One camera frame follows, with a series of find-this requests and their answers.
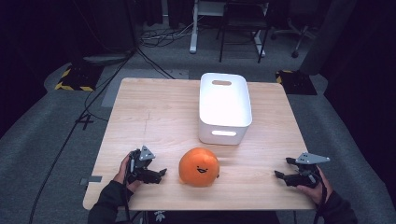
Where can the office chair base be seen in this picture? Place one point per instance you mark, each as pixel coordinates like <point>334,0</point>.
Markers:
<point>299,34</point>

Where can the black yellow striped floor plate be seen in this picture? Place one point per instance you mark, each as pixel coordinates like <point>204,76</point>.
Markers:
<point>295,82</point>
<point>79,77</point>

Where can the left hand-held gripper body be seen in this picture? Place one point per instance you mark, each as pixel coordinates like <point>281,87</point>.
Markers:
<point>140,163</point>

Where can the black chair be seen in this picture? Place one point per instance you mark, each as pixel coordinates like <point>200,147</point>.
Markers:
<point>244,21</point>

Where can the person's left hand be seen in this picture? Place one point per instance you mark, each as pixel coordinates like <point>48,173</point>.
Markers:
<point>123,174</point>

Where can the white plastic basket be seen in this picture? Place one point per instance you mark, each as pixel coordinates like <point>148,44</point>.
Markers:
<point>224,107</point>

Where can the round stand base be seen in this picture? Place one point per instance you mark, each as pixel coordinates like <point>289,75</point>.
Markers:
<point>107,58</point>

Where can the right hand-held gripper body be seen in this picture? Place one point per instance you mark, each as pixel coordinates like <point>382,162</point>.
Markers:
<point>308,172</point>

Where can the person's right hand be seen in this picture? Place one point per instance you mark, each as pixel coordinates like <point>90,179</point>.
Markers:
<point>315,191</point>

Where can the grey tape strip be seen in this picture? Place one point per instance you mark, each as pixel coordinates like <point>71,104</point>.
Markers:
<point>91,179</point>

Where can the orange plush toy with face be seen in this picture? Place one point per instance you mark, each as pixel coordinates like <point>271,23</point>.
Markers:
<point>199,168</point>

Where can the white desk frame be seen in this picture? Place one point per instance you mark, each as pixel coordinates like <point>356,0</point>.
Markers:
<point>194,34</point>

